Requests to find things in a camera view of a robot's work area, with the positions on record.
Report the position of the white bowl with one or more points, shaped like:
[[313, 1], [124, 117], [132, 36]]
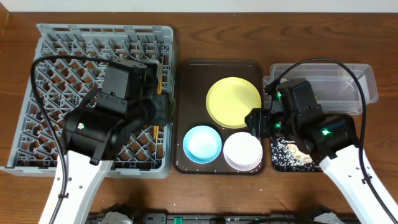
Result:
[[242, 151]]

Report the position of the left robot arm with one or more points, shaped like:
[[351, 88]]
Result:
[[94, 132]]

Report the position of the grey dishwasher rack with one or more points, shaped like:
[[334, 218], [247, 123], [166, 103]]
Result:
[[79, 53]]

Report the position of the wooden chopstick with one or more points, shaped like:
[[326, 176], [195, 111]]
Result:
[[156, 134], [159, 88]]

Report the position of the light blue bowl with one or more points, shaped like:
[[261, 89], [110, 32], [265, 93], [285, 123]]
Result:
[[202, 144]]

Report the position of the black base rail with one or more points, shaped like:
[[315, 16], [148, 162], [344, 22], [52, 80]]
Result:
[[122, 213]]

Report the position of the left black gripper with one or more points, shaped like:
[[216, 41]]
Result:
[[162, 109]]

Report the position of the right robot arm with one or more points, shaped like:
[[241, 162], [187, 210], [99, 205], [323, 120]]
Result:
[[331, 142]]

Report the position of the clear plastic bin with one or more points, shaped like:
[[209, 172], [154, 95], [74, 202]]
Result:
[[334, 88]]

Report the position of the yellow plate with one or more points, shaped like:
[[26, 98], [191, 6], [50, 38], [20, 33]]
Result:
[[230, 100]]

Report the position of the black tray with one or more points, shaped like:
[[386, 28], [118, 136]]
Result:
[[280, 168]]

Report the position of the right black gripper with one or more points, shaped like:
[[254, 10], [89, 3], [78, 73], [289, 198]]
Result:
[[259, 121]]

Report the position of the spilled rice scraps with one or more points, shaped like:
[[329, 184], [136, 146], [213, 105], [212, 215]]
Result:
[[290, 154]]

